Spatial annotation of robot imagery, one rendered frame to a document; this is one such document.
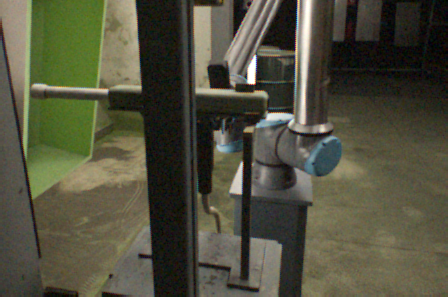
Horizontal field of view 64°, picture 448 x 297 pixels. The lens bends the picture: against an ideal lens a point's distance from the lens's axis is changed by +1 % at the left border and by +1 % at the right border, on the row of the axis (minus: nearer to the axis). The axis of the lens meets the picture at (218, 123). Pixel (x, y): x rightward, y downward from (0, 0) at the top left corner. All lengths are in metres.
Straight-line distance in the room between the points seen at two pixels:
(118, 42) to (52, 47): 1.67
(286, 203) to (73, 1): 1.51
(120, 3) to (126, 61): 0.56
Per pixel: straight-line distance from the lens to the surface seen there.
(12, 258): 1.04
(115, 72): 3.90
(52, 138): 2.39
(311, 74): 1.17
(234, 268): 0.76
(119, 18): 3.81
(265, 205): 1.38
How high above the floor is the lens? 1.28
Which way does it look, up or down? 17 degrees down
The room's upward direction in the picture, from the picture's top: straight up
